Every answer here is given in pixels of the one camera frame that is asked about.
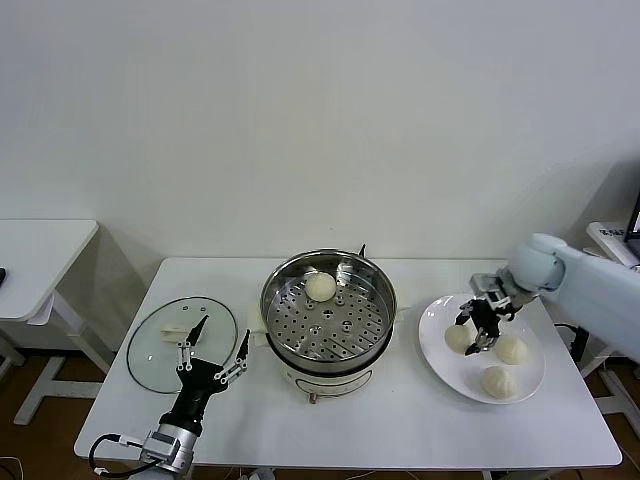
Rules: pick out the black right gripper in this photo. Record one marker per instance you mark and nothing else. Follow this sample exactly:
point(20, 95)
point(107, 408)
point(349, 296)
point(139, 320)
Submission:
point(487, 320)

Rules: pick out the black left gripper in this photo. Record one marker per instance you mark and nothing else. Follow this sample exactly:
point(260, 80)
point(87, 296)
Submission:
point(197, 382)

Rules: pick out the round glass pot lid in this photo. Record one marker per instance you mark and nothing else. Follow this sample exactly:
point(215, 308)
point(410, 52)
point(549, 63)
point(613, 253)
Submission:
point(160, 365)

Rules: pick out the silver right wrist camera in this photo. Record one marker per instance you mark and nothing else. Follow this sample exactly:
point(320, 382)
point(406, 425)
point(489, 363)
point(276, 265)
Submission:
point(487, 290)

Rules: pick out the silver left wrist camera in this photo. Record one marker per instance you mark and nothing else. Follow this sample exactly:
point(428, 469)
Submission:
point(160, 445)

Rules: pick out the dark laptop computer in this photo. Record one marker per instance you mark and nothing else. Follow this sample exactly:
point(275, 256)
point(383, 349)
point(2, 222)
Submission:
point(636, 215)

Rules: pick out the white round plate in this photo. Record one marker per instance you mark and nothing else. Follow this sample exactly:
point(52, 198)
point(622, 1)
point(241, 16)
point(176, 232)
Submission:
point(435, 320)

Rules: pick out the white side table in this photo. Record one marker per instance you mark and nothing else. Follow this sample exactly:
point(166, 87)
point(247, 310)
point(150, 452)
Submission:
point(40, 260)

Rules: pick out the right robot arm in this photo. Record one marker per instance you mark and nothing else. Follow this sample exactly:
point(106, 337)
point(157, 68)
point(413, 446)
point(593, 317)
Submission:
point(540, 260)

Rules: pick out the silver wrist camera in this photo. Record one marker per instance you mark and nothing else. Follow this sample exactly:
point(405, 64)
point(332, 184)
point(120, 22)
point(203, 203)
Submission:
point(487, 290)
point(160, 445)

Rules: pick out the white electric cooking pot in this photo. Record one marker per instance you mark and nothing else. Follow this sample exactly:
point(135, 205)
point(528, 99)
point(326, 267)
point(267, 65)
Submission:
point(325, 380)

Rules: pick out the white steamed baozi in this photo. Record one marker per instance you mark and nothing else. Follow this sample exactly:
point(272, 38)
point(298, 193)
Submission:
point(498, 382)
point(456, 340)
point(320, 287)
point(511, 351)

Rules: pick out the perforated steel steamer basket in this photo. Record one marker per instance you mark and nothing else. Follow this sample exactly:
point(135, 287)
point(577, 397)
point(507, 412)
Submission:
point(360, 300)

